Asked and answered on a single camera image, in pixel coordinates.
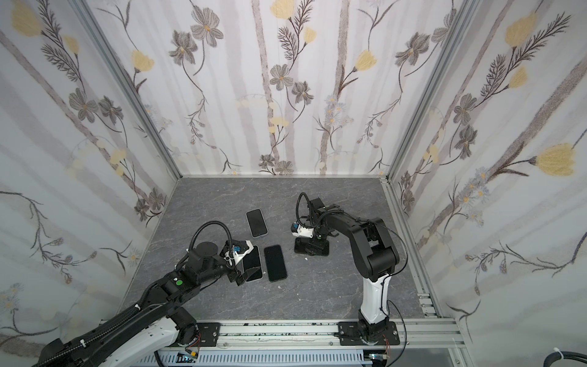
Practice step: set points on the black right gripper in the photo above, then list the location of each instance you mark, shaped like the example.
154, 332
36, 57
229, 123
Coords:
312, 241

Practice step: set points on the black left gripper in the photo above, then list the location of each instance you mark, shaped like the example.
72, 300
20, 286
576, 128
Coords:
235, 274

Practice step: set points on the purple cased phone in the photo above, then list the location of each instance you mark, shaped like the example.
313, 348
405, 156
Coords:
254, 264
275, 262

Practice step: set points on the light blue phone case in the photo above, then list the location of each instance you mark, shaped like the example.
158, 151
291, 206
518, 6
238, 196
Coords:
257, 223

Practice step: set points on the blue phone black screen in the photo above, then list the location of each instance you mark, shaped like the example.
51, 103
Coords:
257, 223

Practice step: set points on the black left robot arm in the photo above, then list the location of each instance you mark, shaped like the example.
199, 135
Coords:
163, 298

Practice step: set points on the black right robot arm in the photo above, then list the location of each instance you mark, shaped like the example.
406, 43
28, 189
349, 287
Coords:
375, 256

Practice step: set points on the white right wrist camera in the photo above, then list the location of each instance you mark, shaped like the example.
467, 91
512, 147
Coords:
298, 230

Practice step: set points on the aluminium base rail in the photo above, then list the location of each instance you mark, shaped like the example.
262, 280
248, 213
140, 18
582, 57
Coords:
243, 342

